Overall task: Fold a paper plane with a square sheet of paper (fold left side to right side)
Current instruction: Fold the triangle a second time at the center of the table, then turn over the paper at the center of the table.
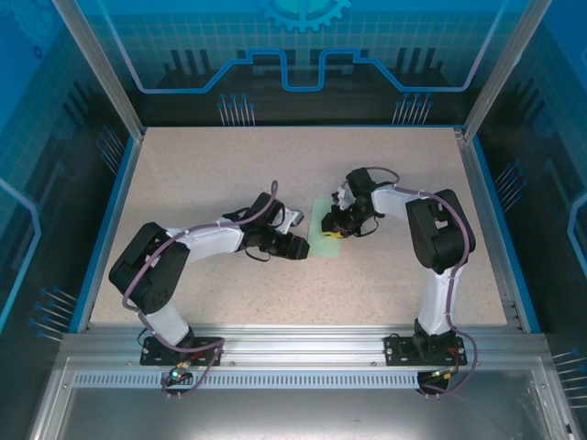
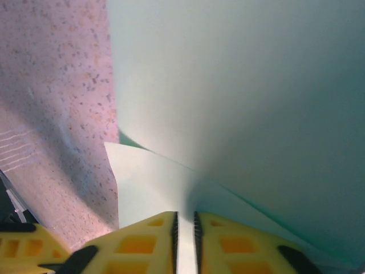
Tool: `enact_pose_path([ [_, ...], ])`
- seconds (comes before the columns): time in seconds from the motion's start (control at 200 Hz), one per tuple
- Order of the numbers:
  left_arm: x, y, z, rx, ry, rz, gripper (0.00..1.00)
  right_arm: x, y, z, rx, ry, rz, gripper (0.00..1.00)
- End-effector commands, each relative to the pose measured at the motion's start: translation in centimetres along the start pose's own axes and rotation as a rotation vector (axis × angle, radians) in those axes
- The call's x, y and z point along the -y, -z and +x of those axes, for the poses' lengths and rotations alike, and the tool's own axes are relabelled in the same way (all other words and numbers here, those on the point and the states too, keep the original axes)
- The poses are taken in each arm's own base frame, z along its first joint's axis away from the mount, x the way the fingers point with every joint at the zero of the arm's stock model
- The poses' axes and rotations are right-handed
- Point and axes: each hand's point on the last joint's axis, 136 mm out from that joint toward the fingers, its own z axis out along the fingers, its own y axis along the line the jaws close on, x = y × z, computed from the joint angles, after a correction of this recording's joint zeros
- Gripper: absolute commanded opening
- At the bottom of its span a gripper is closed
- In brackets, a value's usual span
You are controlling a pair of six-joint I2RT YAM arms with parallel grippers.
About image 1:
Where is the light green paper sheet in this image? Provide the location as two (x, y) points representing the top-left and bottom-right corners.
(305, 196), (344, 259)

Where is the blue table edge strip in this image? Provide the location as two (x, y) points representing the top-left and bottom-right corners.
(68, 135), (143, 334)
(471, 135), (542, 334)

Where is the grey metal panel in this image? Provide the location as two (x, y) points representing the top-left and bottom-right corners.
(27, 357), (579, 440)

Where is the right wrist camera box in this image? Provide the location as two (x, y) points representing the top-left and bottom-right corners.
(332, 180), (353, 207)

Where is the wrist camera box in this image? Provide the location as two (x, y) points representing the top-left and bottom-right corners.
(332, 180), (353, 207)
(280, 208), (306, 229)

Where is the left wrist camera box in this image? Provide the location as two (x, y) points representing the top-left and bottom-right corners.
(280, 208), (306, 229)

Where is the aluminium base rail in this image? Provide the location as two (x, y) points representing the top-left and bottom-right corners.
(61, 323), (551, 368)

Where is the aluminium table side rail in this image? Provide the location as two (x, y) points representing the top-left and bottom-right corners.
(453, 127), (524, 331)

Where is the slotted grey cable duct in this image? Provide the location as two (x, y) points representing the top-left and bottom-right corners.
(72, 371), (426, 389)

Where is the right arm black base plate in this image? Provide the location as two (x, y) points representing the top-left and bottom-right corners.
(383, 333), (469, 368)

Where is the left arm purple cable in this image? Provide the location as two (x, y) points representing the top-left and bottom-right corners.
(122, 179), (229, 400)

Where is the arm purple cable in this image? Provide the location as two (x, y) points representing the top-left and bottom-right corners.
(122, 179), (229, 400)
(366, 165), (481, 398)

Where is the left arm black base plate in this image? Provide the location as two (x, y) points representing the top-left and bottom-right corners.
(139, 335), (225, 368)

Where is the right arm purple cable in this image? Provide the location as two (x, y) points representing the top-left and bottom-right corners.
(366, 165), (481, 398)

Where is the aluminium frame post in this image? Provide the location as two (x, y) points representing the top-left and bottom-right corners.
(460, 0), (554, 141)
(50, 0), (147, 141)

